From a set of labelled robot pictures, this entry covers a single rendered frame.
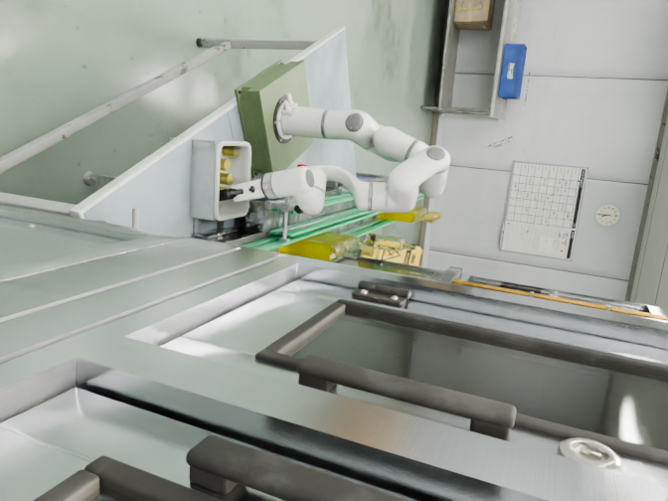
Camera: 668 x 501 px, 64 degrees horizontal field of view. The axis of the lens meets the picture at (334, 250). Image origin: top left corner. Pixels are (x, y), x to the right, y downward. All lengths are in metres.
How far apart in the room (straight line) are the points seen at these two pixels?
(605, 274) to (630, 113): 1.97
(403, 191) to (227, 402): 1.18
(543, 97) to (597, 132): 0.78
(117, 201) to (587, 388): 1.14
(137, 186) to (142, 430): 1.12
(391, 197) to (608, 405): 1.12
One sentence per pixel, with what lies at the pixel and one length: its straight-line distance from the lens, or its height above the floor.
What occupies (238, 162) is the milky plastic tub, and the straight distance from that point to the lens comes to 1.69.
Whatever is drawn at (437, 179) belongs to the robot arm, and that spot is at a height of 1.40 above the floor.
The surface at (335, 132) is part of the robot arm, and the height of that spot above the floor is 1.04.
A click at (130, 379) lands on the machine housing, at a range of 0.38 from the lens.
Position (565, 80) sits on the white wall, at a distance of 7.48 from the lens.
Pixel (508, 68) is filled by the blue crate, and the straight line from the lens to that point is 6.90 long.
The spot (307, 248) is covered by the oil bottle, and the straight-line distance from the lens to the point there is 1.77.
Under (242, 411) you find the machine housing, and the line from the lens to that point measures 0.33.
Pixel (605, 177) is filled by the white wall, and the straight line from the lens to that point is 7.46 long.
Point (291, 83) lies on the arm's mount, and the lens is 1.88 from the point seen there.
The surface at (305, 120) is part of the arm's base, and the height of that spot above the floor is 0.94.
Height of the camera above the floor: 1.71
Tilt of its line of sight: 21 degrees down
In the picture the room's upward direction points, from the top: 99 degrees clockwise
